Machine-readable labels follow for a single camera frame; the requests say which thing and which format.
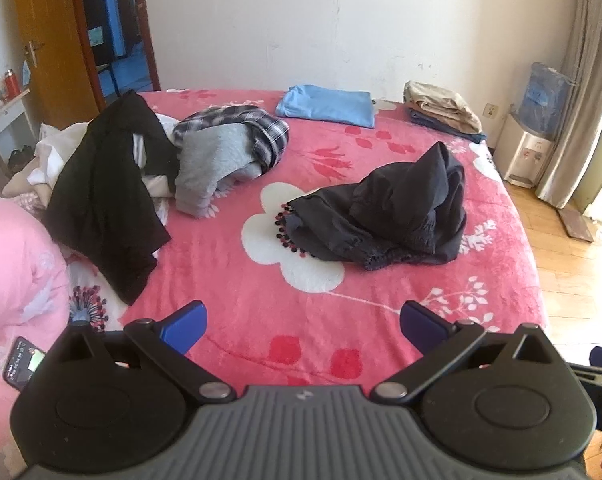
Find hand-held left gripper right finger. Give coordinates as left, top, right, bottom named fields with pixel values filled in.
left=371, top=301, right=564, bottom=404

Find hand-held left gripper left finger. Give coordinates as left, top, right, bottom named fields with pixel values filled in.
left=46, top=300, right=237, bottom=404

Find grey sweatpants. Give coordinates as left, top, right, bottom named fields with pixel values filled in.
left=175, top=122, right=262, bottom=218

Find folded beige clothes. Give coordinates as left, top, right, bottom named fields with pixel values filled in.
left=403, top=80, right=483, bottom=135

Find red floral blanket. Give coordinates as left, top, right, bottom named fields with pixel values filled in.
left=66, top=87, right=549, bottom=386

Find brown floor mat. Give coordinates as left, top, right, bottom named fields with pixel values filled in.
left=556, top=207, right=594, bottom=243

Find black garment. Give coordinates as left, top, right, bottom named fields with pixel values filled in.
left=46, top=89, right=179, bottom=306

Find black smartphone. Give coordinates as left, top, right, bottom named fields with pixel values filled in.
left=3, top=336, right=46, bottom=392

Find folded blue jeans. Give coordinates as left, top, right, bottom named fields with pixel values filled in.
left=408, top=107, right=487, bottom=145

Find white water dispenser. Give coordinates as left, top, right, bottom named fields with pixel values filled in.
left=498, top=112, right=557, bottom=190

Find plaid shirt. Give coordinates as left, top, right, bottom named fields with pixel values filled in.
left=173, top=105, right=290, bottom=173

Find white cloth pile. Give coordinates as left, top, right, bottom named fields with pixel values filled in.
left=3, top=112, right=182, bottom=226

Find folded light blue shirt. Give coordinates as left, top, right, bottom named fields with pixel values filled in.
left=275, top=84, right=377, bottom=129

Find beige curtain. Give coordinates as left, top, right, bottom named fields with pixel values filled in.
left=535, top=0, right=602, bottom=211

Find white shelf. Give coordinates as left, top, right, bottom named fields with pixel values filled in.
left=0, top=87, right=36, bottom=171

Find wooden door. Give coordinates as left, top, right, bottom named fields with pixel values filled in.
left=12, top=0, right=106, bottom=116

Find dark red door frame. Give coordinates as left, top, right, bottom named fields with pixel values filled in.
left=70, top=0, right=161, bottom=92

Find metal door handle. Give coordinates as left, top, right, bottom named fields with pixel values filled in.
left=23, top=40, right=46, bottom=68

